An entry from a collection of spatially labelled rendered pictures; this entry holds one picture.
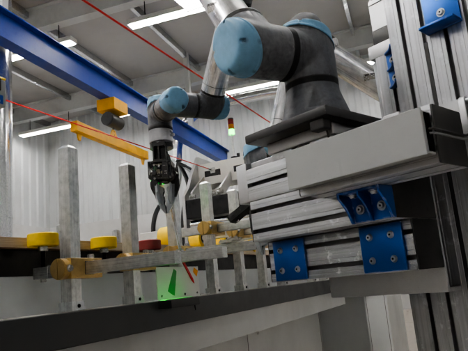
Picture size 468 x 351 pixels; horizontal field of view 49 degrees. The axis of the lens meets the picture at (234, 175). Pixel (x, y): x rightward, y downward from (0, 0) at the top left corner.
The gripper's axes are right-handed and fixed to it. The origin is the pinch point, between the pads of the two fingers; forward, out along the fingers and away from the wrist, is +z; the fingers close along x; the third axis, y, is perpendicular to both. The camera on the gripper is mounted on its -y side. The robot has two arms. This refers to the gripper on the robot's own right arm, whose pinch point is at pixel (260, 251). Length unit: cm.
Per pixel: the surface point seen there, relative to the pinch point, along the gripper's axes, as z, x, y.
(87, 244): -7, -28, -46
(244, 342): 37, 88, -49
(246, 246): -2.0, -1.6, -4.0
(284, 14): -420, 606, -154
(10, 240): -8, -57, -46
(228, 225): -12.7, 23.5, -21.1
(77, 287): 6, -54, -27
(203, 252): -0.1, -26.6, -6.3
